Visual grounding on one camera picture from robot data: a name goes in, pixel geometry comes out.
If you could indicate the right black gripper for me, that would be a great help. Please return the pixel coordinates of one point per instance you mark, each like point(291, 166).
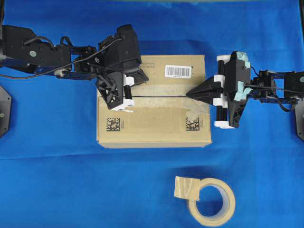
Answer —
point(226, 90)

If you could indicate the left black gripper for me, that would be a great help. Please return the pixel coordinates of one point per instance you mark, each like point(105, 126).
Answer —
point(113, 84)

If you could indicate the brown cardboard box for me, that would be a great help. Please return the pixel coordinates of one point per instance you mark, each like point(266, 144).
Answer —
point(162, 115)

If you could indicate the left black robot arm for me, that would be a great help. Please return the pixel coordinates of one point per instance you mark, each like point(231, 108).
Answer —
point(22, 50)

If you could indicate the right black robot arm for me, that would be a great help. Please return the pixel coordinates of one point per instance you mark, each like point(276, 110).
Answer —
point(282, 88)

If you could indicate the beige packing tape roll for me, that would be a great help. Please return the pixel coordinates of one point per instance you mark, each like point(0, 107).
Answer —
point(208, 212)

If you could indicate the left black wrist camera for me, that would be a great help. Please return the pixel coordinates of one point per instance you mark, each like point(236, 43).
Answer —
point(126, 51)

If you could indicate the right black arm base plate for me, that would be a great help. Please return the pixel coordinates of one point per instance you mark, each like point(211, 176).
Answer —
point(299, 119)

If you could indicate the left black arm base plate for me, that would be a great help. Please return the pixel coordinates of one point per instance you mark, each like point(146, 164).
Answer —
point(5, 109)

